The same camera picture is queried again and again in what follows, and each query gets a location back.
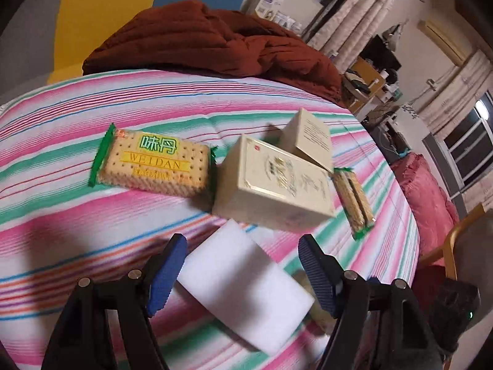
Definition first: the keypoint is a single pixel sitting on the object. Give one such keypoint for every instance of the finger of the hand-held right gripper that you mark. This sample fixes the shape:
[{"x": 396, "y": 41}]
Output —
[{"x": 373, "y": 282}]

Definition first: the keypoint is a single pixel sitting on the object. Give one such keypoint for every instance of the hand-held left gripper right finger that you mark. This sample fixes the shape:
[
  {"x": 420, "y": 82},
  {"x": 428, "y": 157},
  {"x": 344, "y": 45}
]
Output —
[{"x": 316, "y": 277}]

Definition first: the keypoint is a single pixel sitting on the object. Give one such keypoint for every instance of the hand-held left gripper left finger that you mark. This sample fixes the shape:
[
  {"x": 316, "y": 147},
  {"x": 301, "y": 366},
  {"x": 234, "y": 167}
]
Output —
[{"x": 167, "y": 277}]

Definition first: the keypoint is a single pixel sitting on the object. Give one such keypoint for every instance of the white sponge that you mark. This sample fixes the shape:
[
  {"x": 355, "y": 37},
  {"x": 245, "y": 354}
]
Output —
[{"x": 238, "y": 285}]

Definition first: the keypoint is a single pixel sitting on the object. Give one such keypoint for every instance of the small green cracker packet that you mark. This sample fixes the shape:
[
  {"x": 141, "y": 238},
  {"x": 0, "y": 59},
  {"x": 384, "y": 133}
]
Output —
[{"x": 354, "y": 200}]

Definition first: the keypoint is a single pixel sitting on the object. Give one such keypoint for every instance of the large cream box gold print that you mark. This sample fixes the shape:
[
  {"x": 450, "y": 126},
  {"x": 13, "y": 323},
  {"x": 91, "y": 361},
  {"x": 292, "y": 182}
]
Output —
[{"x": 269, "y": 185}]

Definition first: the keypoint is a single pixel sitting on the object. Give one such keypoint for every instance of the large green cracker packet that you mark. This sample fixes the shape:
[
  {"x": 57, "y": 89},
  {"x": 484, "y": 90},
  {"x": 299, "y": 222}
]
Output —
[{"x": 154, "y": 162}]

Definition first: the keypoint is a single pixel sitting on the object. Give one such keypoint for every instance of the cream box with text panel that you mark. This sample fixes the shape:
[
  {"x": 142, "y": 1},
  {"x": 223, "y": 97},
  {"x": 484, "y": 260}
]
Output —
[{"x": 308, "y": 135}]

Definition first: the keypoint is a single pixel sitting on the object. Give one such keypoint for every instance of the pale yellow pad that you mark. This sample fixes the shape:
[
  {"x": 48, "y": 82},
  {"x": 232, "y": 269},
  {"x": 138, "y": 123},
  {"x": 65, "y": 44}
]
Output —
[{"x": 319, "y": 320}]

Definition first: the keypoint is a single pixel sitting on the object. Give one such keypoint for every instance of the wooden chair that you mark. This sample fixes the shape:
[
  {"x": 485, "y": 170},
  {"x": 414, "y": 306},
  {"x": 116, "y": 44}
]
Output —
[{"x": 454, "y": 239}]

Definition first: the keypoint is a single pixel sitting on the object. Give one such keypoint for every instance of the pink quilt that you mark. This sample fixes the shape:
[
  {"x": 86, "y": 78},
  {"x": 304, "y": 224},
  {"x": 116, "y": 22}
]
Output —
[{"x": 423, "y": 196}]

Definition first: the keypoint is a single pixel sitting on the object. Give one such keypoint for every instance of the striped bed sheet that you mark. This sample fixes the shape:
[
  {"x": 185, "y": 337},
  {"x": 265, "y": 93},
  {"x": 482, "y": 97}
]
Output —
[{"x": 77, "y": 231}]

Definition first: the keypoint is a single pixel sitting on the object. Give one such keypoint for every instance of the white framed window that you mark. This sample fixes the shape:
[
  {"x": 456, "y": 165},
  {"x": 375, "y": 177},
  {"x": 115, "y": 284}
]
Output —
[{"x": 462, "y": 154}]

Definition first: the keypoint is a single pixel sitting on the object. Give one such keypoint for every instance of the wooden desk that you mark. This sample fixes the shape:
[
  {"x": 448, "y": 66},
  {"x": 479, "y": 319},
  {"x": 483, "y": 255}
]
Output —
[{"x": 369, "y": 88}]

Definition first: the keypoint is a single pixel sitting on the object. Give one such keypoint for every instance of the patterned beige curtain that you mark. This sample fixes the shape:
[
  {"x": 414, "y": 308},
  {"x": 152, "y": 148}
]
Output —
[
  {"x": 454, "y": 96},
  {"x": 358, "y": 4}
]

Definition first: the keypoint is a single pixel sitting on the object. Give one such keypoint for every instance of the dark monitor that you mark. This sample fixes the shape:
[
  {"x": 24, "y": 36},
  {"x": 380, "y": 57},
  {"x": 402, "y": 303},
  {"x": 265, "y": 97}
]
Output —
[{"x": 381, "y": 54}]

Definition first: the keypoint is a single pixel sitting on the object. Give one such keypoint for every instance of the rust red blanket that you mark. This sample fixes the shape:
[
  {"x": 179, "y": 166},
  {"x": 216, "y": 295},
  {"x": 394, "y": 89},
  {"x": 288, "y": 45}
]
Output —
[{"x": 215, "y": 42}]

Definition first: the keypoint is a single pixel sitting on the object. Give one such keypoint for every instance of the row of small bottles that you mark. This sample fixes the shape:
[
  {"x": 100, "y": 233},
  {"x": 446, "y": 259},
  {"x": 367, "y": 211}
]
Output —
[{"x": 289, "y": 23}]

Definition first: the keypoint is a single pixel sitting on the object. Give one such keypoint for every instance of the grey yellow blue headboard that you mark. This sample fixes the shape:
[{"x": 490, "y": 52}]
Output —
[{"x": 104, "y": 7}]

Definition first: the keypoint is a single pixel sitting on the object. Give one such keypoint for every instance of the white carton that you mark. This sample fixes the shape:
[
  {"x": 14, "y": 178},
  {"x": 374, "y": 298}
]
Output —
[{"x": 264, "y": 4}]

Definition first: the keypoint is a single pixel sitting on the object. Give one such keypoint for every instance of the wall air conditioner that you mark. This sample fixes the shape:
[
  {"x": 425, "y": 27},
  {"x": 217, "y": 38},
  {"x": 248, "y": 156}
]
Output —
[{"x": 446, "y": 38}]

